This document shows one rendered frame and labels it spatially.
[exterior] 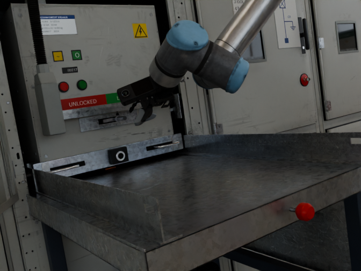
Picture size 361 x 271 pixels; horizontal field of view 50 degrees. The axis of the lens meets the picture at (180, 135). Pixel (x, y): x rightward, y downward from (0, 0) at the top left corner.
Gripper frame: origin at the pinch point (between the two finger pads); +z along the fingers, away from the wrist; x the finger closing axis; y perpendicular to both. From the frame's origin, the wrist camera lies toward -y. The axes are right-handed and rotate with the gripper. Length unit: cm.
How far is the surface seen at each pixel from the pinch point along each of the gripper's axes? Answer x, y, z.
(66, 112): 9.0, -15.9, 7.3
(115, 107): 8.5, 0.1, 7.5
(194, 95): 8.2, 32.4, 7.4
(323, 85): 4, 109, 8
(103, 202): -30.6, -28.7, -25.6
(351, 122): -14, 129, 19
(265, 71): 12, 70, 3
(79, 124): 7.2, -11.2, 12.7
